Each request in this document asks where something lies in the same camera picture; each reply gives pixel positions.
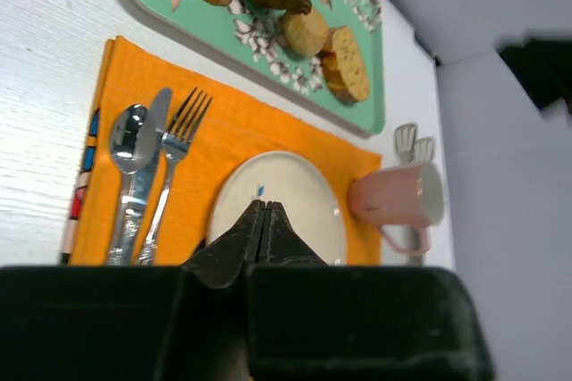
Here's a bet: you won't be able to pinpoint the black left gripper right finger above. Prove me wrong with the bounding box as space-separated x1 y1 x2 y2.
258 202 326 267

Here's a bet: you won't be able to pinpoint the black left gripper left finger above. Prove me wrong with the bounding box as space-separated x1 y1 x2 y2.
181 199 266 288

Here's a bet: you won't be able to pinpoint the metal serving tongs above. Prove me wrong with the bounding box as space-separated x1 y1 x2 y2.
393 123 436 267

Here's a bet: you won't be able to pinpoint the sliced seeded bread loaf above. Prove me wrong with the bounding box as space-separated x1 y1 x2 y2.
318 26 371 104

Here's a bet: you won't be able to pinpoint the cream and blue plate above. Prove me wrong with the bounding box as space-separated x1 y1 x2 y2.
206 151 348 266

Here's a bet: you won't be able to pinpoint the orange cartoon placemat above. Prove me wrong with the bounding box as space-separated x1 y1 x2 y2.
61 37 383 265

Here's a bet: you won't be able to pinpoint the silver fork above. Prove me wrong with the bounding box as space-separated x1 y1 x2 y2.
134 88 213 266

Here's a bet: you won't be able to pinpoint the pink mug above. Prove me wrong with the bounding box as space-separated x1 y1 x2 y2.
349 162 445 257

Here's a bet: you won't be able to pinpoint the silver spoon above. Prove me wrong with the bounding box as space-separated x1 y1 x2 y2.
105 104 156 266

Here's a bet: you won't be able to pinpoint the silver table knife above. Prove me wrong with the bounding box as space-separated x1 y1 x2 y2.
119 88 172 266

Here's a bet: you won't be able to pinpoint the small round yellow bun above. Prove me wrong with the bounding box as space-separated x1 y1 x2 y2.
282 8 329 56

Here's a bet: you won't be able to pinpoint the green floral serving tray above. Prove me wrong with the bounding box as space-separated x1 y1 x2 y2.
134 0 385 135

